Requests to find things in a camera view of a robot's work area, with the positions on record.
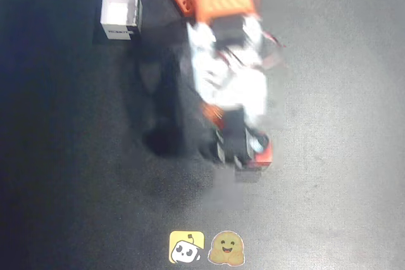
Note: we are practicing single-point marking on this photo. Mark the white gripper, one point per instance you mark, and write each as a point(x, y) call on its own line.
point(236, 143)

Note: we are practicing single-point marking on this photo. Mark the red cube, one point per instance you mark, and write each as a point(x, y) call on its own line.
point(264, 157)

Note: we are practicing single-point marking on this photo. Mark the black table mat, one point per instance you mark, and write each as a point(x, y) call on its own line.
point(95, 156)

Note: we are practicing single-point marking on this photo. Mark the hugging face emoji sticker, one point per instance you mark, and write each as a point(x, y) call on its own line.
point(226, 248)

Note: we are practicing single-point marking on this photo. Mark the yellow robot face sticker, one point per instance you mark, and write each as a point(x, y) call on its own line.
point(186, 247)

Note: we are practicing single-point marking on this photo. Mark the white open cardboard box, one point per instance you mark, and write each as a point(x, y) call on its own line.
point(120, 10)

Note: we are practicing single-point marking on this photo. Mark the black gripper-mounted camera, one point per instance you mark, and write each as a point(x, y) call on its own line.
point(234, 137)

